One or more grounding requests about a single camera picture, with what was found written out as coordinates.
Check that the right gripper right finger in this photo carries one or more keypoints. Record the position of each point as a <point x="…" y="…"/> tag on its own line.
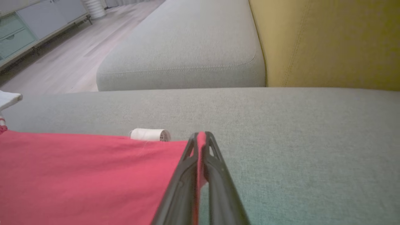
<point x="222" y="193"/>

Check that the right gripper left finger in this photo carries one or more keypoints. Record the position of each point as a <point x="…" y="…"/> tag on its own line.
<point x="181" y="193"/>

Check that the red basketball jersey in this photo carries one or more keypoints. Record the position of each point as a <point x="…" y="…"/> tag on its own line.
<point x="78" y="181"/>

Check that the small grey sofa cushion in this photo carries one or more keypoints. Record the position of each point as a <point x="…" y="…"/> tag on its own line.
<point x="187" y="47"/>

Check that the yellow sofa cushion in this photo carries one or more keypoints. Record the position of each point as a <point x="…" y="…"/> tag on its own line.
<point x="328" y="40"/>

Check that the white ribbed cylinder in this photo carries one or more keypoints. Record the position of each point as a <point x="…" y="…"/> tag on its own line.
<point x="93" y="7"/>

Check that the pale grey green cabinet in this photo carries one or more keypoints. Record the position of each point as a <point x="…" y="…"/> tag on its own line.
<point x="37" y="22"/>

